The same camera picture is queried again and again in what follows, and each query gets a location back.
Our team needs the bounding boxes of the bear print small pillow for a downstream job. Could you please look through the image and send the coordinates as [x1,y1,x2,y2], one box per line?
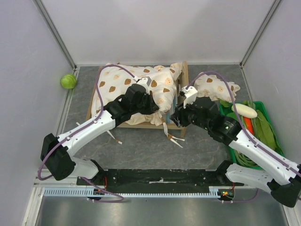
[193,74,232,103]

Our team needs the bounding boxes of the white radish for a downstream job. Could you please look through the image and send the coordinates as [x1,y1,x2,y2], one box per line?
[231,104,257,119]

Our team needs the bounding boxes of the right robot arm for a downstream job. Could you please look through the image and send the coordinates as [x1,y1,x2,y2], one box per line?
[170,97,301,208]

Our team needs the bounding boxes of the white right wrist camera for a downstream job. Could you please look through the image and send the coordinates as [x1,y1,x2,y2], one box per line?
[180,86,198,109]

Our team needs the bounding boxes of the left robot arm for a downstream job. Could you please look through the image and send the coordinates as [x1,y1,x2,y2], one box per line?
[41,84,158,185]

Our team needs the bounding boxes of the orange carrot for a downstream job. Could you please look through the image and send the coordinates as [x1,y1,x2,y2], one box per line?
[243,116,254,135]

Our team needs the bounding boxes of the green plastic basket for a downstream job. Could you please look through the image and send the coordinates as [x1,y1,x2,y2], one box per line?
[219,100,285,170]

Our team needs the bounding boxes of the wooden pet bed frame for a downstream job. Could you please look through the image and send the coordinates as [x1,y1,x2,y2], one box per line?
[86,61,189,138]

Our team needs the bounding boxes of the blue white striped mattress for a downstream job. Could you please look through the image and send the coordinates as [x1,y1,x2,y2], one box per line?
[165,95,178,124]

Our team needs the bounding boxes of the white cable duct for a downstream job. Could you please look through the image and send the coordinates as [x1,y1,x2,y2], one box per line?
[43,187,234,200]

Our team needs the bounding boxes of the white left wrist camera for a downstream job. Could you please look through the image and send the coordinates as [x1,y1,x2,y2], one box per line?
[134,76,152,90]

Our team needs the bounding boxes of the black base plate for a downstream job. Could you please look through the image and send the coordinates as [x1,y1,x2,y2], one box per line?
[90,169,233,193]

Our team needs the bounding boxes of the green beans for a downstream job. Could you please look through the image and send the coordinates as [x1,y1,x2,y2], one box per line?
[233,149,258,168]

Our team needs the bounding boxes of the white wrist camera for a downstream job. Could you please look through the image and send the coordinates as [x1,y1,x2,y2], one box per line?
[180,86,198,109]
[134,76,152,90]

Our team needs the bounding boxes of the green cabbage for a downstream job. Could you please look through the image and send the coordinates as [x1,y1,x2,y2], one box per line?
[60,74,77,89]

